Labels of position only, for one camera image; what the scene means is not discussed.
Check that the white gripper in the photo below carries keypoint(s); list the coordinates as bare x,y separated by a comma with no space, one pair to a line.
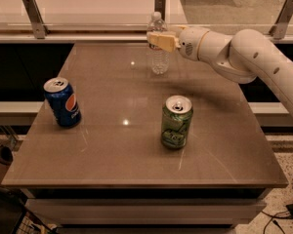
189,43

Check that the clear plastic water bottle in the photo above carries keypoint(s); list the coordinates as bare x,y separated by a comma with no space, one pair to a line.
158,57

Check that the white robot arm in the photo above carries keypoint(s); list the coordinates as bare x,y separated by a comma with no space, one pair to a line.
241,58

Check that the green soda can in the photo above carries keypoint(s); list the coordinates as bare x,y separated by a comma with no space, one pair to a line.
176,118

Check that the blue Pepsi can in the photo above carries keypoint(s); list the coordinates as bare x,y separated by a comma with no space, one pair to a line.
63,102

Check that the dark round bin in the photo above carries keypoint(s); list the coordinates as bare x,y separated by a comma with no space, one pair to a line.
6,157

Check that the black equipment with keypad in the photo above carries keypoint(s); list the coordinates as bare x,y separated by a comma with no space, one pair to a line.
13,210

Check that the middle metal railing bracket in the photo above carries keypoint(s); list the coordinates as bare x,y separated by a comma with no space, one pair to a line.
160,6

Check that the metal railing bracket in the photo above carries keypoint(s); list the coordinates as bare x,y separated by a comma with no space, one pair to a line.
39,28
279,28
160,6

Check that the right metal railing bracket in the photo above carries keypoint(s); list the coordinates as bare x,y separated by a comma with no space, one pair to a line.
279,28

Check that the left metal railing bracket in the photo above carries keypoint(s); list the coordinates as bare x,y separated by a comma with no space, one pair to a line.
39,28

